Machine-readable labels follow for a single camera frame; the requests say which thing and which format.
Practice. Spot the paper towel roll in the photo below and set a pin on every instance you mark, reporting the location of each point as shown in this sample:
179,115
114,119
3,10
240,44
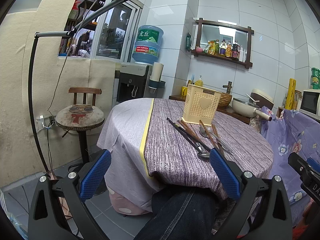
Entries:
157,70

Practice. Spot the cream pot with glass lid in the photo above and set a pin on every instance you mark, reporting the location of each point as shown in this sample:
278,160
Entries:
248,109

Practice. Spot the woven basket sink bowl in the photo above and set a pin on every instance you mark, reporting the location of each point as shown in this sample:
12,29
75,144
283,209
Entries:
225,100

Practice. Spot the green hanging packet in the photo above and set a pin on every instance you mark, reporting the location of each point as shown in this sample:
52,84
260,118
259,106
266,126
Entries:
188,42

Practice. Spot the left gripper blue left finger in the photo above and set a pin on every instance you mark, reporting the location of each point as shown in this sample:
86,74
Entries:
91,176

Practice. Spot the yellow package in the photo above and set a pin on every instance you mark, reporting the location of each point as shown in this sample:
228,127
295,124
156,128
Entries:
290,94

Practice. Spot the yellow soap bottle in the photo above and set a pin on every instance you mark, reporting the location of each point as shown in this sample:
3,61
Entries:
199,82

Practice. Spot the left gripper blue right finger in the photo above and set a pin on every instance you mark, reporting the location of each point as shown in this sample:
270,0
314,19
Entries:
228,179

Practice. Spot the cream plastic utensil holder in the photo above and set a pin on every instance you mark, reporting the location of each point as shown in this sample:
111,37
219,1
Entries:
200,104

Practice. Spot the wooden chair with cushion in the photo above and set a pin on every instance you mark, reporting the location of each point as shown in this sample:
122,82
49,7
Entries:
83,115

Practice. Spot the person's denim leg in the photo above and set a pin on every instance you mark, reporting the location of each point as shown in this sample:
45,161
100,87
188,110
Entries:
183,214

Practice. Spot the blue water jug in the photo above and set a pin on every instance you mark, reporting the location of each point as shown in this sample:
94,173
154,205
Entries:
148,44

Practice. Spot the wooden handled spoon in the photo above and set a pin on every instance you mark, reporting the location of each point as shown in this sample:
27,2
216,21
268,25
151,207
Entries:
205,155

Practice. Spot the brown rice cooker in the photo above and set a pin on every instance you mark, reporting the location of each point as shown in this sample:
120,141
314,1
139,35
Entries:
262,99

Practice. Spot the purple striped tablecloth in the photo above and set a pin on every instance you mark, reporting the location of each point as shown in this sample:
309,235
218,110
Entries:
148,152

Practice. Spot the bronze faucet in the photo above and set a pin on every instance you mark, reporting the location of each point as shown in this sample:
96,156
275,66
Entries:
228,87

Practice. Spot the yellow mug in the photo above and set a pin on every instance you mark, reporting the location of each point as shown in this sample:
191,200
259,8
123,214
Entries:
184,90

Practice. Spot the brown wooden chopstick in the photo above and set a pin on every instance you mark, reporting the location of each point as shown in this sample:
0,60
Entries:
208,134
192,133

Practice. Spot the silver metal spoon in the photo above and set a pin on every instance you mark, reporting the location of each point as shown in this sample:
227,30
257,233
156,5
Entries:
215,138

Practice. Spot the white microwave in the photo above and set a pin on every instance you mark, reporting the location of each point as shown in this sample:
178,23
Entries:
310,103

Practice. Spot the dark wooden wall shelf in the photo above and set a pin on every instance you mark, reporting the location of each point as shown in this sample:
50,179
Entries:
225,41

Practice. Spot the sliding glass window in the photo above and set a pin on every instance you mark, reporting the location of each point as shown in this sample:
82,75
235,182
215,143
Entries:
107,36

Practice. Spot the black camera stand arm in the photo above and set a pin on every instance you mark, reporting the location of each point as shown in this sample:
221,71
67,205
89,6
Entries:
49,18

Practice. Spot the grey water dispenser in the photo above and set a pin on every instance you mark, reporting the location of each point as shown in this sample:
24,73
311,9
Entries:
133,81

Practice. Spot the purple floral cloth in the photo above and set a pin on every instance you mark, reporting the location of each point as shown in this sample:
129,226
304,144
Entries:
290,132

